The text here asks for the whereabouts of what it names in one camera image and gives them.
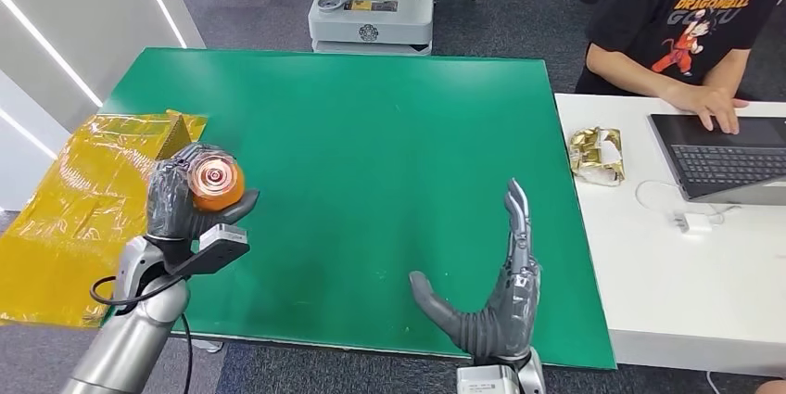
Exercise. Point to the green table mat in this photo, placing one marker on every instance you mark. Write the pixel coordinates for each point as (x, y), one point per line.
(368, 133)

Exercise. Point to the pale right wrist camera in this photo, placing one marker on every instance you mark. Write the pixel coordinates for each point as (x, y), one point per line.
(488, 382)

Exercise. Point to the orange plastic bottle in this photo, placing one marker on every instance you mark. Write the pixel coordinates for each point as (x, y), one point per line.
(215, 196)

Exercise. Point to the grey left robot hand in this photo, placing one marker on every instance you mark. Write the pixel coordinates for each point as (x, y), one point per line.
(169, 207)

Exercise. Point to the grey laptop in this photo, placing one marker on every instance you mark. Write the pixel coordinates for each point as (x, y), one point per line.
(724, 164)

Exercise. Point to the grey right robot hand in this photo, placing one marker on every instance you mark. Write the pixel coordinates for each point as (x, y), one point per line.
(506, 317)

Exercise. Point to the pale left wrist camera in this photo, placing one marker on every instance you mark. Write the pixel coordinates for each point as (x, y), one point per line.
(221, 237)

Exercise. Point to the person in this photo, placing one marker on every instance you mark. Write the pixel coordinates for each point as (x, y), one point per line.
(651, 10)

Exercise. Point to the white power adapter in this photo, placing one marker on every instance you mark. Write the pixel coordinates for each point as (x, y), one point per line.
(691, 222)

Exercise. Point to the person's right hand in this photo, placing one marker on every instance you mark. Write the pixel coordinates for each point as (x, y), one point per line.
(715, 107)

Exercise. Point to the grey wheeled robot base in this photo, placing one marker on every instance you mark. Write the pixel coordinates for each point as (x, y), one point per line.
(367, 16)

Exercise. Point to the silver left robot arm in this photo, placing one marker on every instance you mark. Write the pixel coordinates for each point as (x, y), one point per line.
(129, 336)

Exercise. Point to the person's right forearm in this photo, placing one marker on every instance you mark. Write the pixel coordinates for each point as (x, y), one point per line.
(631, 75)

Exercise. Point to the crumpled gold foil wrapper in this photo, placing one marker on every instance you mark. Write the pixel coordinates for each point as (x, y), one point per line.
(594, 155)

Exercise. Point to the white desk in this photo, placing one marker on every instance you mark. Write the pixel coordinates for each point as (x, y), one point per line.
(651, 280)

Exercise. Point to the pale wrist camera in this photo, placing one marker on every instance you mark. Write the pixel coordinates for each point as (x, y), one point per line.
(488, 382)
(221, 237)

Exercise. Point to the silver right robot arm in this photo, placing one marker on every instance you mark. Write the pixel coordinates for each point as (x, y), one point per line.
(533, 376)

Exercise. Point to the person's left forearm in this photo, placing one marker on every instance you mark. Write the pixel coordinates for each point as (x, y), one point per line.
(729, 70)

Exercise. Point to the cardboard box in yellow film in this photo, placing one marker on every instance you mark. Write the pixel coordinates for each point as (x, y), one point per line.
(73, 213)

